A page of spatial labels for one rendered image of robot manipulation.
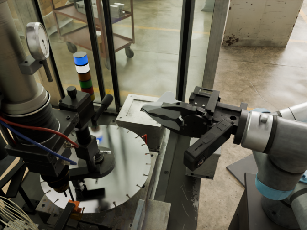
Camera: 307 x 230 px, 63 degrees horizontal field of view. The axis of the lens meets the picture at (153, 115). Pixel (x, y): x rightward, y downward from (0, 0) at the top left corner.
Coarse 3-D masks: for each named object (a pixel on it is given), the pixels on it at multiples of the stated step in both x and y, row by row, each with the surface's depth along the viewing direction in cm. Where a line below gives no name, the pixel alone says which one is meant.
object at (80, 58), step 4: (76, 52) 86; (80, 52) 86; (84, 52) 86; (76, 56) 84; (80, 56) 84; (84, 56) 84; (76, 60) 84; (80, 60) 84; (84, 60) 85; (76, 64) 85; (80, 64) 85; (84, 64) 85
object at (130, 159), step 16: (96, 128) 87; (112, 128) 87; (112, 144) 82; (128, 144) 82; (128, 160) 77; (144, 160) 77; (112, 176) 72; (128, 176) 72; (144, 176) 72; (48, 192) 68; (80, 192) 68; (96, 192) 68; (112, 192) 68; (128, 192) 68; (80, 208) 65; (96, 208) 65; (112, 208) 65
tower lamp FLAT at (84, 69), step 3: (87, 63) 86; (78, 66) 86; (81, 66) 85; (84, 66) 86; (87, 66) 87; (78, 69) 87; (81, 69) 86; (84, 69) 87; (87, 69) 87; (78, 72) 87; (81, 72) 87; (84, 72) 87
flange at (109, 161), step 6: (102, 150) 78; (108, 150) 78; (102, 156) 75; (108, 156) 76; (114, 156) 77; (78, 162) 75; (84, 162) 75; (96, 162) 73; (102, 162) 74; (108, 162) 75; (114, 162) 75; (102, 168) 73; (108, 168) 73; (102, 174) 72
